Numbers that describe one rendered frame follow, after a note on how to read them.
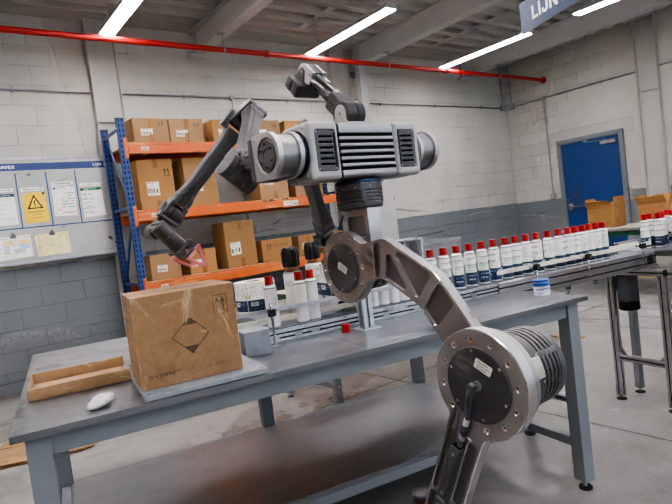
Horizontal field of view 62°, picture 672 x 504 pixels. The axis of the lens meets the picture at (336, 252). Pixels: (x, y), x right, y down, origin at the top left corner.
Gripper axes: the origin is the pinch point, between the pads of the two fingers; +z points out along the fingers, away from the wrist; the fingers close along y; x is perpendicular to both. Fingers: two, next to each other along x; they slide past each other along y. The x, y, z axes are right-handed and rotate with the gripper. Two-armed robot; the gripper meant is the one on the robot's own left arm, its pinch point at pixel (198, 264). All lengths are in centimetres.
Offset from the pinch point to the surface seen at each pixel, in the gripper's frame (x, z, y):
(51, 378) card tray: 55, -3, 36
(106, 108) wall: -192, -60, 430
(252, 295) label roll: -25, 46, 54
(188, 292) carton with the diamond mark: 16.1, -4.4, -25.1
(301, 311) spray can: -16.6, 45.5, 2.9
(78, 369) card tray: 48, 2, 34
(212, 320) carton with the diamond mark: 17.7, 6.7, -26.1
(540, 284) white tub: -86, 109, -44
